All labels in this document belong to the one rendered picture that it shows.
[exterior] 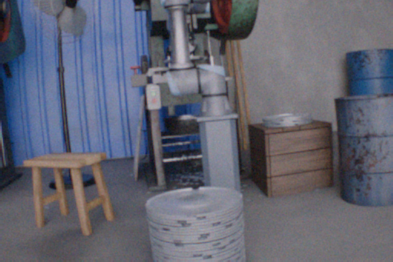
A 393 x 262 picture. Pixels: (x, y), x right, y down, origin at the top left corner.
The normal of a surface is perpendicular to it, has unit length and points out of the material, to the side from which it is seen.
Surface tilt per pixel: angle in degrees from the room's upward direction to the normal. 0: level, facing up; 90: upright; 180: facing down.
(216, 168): 90
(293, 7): 90
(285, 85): 90
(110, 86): 90
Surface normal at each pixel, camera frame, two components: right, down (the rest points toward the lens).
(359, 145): -0.80, 0.14
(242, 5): 0.21, 0.59
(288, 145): 0.07, 0.04
